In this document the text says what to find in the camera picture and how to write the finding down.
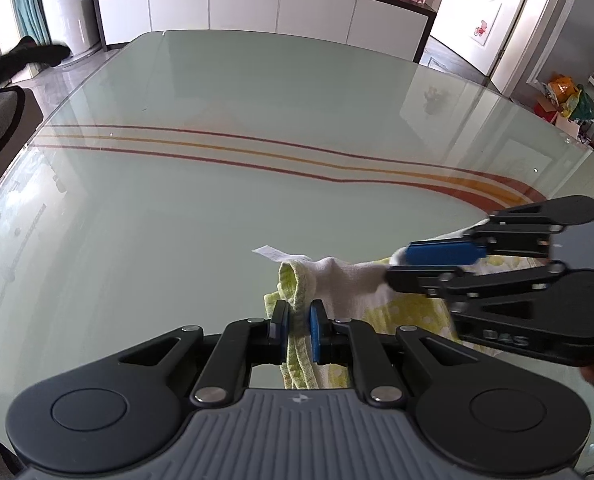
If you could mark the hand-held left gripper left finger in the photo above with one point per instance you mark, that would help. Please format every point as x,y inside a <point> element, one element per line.
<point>280,332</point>

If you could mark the white tv cabinet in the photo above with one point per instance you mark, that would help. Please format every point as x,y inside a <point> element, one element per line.
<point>252,10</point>

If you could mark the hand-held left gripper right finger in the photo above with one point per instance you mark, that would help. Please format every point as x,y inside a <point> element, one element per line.
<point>317,334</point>

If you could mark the white and yellow towel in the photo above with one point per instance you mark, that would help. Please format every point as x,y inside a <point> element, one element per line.
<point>347,280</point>

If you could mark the white door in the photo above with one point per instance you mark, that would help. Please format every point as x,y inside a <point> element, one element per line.
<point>492,20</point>

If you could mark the white floor air conditioner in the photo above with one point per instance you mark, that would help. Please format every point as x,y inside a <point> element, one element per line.
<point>72,10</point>

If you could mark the teal curtain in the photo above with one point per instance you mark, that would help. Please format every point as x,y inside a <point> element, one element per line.
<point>27,5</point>

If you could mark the pile of snack bags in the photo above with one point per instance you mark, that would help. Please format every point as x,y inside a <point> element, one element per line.
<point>564,97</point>

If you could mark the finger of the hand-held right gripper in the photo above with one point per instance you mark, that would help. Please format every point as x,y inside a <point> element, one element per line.
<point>442,254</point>
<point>417,280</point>

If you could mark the grey sofa with black trim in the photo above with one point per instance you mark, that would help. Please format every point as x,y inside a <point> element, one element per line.
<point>2,125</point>

